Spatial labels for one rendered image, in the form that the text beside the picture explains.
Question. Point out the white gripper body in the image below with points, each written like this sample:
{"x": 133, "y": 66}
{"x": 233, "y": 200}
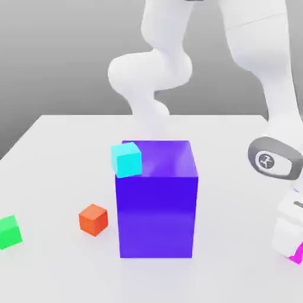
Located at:
{"x": 290, "y": 210}

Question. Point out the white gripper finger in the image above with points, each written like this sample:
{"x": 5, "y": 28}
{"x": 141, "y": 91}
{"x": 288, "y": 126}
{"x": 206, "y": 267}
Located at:
{"x": 285, "y": 236}

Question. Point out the small magenta cube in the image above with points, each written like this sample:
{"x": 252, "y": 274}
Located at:
{"x": 298, "y": 256}

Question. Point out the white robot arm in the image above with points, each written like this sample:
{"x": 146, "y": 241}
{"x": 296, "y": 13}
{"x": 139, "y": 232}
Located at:
{"x": 165, "y": 66}

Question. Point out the small cyan cube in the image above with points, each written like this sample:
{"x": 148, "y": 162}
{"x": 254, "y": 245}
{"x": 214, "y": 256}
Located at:
{"x": 127, "y": 161}

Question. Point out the small orange cube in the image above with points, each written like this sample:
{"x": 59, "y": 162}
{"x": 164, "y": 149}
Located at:
{"x": 93, "y": 220}

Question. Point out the small green cube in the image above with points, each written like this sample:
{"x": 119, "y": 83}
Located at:
{"x": 9, "y": 233}

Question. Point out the large blue box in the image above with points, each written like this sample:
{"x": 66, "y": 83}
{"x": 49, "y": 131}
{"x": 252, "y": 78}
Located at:
{"x": 156, "y": 213}

